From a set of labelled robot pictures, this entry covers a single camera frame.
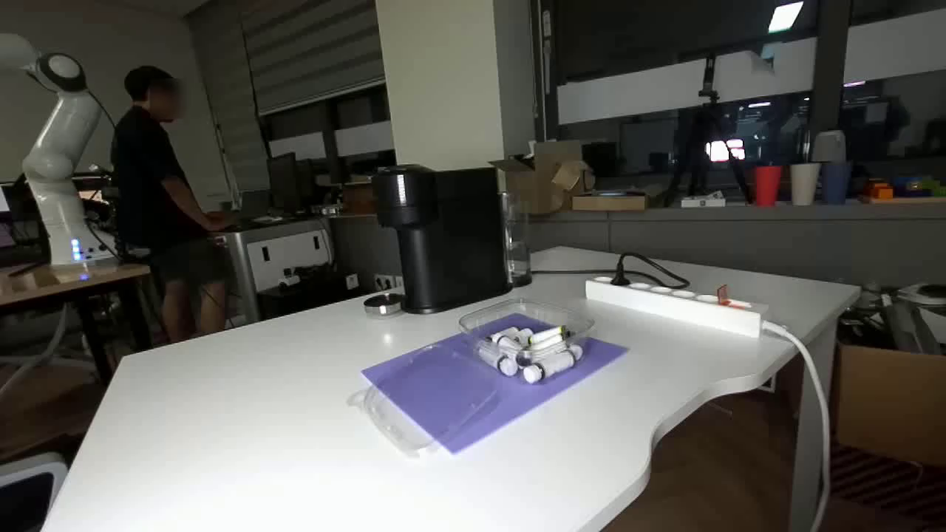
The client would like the white bottle yellow band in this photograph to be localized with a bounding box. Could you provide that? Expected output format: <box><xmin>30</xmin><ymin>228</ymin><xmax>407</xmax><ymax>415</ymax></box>
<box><xmin>488</xmin><ymin>324</ymin><xmax>536</xmax><ymax>354</ymax></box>

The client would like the white bottle purple band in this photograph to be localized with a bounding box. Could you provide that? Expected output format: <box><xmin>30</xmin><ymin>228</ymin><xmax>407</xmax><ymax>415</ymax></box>
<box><xmin>521</xmin><ymin>344</ymin><xmax>587</xmax><ymax>388</ymax></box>

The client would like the black coffee machine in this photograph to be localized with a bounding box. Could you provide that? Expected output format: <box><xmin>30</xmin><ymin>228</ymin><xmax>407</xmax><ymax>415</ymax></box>
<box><xmin>371</xmin><ymin>163</ymin><xmax>513</xmax><ymax>316</ymax></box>

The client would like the clear water tank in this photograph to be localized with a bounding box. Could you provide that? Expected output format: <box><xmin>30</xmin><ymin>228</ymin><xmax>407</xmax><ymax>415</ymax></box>
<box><xmin>500</xmin><ymin>183</ymin><xmax>536</xmax><ymax>289</ymax></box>

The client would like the small round metal tin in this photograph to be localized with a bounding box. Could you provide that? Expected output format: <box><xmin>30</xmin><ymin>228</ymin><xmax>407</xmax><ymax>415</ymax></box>
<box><xmin>360</xmin><ymin>289</ymin><xmax>407</xmax><ymax>318</ymax></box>

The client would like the open cardboard box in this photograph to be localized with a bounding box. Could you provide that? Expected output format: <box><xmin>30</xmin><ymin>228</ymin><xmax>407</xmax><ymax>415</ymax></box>
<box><xmin>490</xmin><ymin>140</ymin><xmax>599</xmax><ymax>219</ymax></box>

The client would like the purple mat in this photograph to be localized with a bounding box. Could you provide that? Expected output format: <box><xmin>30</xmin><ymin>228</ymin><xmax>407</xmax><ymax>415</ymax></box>
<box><xmin>357</xmin><ymin>311</ymin><xmax>632</xmax><ymax>459</ymax></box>

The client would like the flat brown box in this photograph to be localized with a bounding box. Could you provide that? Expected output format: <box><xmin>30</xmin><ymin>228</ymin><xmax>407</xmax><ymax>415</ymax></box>
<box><xmin>567</xmin><ymin>188</ymin><xmax>651</xmax><ymax>215</ymax></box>

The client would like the clear plastic lid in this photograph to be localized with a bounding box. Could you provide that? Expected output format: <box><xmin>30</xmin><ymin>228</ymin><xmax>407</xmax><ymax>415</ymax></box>
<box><xmin>345</xmin><ymin>382</ymin><xmax>442</xmax><ymax>459</ymax></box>

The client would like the white cabinet appliance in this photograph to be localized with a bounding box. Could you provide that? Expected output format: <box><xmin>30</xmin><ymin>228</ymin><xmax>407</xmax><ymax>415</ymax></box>
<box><xmin>215</xmin><ymin>215</ymin><xmax>343</xmax><ymax>324</ymax></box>

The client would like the white power strip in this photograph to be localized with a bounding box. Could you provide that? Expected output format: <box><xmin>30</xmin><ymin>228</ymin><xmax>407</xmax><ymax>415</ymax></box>
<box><xmin>583</xmin><ymin>274</ymin><xmax>769</xmax><ymax>339</ymax></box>

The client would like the grey window blind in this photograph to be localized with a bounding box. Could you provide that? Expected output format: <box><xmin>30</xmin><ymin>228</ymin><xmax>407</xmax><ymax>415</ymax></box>
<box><xmin>238</xmin><ymin>0</ymin><xmax>388</xmax><ymax>117</ymax></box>

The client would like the red cup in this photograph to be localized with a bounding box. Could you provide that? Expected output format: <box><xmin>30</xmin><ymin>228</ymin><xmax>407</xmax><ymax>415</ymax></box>
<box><xmin>751</xmin><ymin>163</ymin><xmax>785</xmax><ymax>209</ymax></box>

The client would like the person in black shirt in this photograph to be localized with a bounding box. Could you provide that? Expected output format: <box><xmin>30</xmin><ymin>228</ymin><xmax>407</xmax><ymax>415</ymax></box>
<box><xmin>108</xmin><ymin>66</ymin><xmax>238</xmax><ymax>344</ymax></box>

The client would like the white cup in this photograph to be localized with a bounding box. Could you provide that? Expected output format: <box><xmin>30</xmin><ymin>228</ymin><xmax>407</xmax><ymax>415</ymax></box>
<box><xmin>785</xmin><ymin>159</ymin><xmax>824</xmax><ymax>209</ymax></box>

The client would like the blue cup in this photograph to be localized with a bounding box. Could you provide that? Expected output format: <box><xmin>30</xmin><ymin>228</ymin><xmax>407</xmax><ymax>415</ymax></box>
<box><xmin>821</xmin><ymin>157</ymin><xmax>855</xmax><ymax>208</ymax></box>

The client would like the wooden desk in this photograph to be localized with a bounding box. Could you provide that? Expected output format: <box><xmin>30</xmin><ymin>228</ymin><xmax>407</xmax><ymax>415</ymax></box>
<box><xmin>0</xmin><ymin>258</ymin><xmax>156</xmax><ymax>400</ymax></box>

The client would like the large brown cardboard box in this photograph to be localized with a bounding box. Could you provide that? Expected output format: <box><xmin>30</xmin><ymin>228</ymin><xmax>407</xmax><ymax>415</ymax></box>
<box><xmin>831</xmin><ymin>339</ymin><xmax>946</xmax><ymax>472</ymax></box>

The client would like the white plastic bin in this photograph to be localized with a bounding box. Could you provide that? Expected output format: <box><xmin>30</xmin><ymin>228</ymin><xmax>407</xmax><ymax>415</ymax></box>
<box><xmin>0</xmin><ymin>450</ymin><xmax>74</xmax><ymax>532</ymax></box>

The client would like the black plug with cable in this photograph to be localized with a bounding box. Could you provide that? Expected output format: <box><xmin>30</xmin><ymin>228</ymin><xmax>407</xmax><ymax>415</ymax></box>
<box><xmin>528</xmin><ymin>249</ymin><xmax>694</xmax><ymax>293</ymax></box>

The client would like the black camera tripod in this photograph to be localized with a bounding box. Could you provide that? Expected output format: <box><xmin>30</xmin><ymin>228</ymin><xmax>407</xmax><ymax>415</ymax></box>
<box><xmin>655</xmin><ymin>51</ymin><xmax>757</xmax><ymax>209</ymax></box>

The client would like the white power strip cable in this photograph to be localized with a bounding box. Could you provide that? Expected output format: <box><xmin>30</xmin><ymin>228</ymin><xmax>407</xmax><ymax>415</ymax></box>
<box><xmin>757</xmin><ymin>318</ymin><xmax>836</xmax><ymax>532</ymax></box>

